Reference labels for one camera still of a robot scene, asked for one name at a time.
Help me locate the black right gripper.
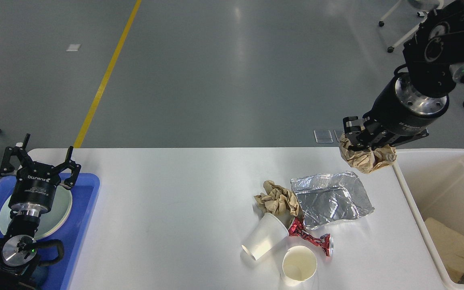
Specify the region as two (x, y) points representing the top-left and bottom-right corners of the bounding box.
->
(342, 73), (450, 151)

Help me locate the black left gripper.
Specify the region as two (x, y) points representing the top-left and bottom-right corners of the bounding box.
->
(0, 134), (82, 218)

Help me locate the brown paper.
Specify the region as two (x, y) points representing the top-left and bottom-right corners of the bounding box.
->
(254, 180), (301, 217)
(339, 134), (397, 174)

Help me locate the light green plate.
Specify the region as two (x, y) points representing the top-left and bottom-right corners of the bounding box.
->
(0, 187), (73, 240)

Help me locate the brown paper bag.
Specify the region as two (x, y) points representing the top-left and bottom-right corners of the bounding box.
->
(424, 217), (464, 283)

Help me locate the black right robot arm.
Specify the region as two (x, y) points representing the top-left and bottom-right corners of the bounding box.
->
(343, 0), (464, 151)

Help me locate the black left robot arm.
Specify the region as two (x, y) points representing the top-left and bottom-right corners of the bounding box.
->
(0, 134), (81, 290)

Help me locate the floor outlet cover right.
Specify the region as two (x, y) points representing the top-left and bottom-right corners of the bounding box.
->
(333, 129), (344, 143)

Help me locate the floor outlet cover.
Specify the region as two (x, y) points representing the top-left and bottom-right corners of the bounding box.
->
(313, 130), (335, 144)
(333, 129), (344, 143)

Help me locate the floor outlet cover left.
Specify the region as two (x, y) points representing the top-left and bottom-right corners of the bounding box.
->
(313, 130), (335, 144)

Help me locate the silver foil bag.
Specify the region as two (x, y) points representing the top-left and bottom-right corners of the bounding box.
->
(290, 171), (375, 230)

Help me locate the white plastic bin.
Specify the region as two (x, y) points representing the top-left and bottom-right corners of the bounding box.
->
(393, 149), (464, 290)

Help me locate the blue plastic tray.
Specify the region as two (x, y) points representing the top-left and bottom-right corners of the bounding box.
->
(0, 173), (100, 290)

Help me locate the red foil wrapper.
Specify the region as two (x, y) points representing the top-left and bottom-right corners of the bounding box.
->
(288, 217), (334, 257)

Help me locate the white office chair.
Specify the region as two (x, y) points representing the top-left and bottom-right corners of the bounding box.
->
(377, 0), (445, 54)

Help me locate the tipped white paper cup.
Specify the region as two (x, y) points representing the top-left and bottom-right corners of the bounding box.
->
(241, 213), (289, 261)

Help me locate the upright white paper cup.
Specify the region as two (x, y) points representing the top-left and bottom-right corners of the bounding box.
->
(281, 245), (317, 286)

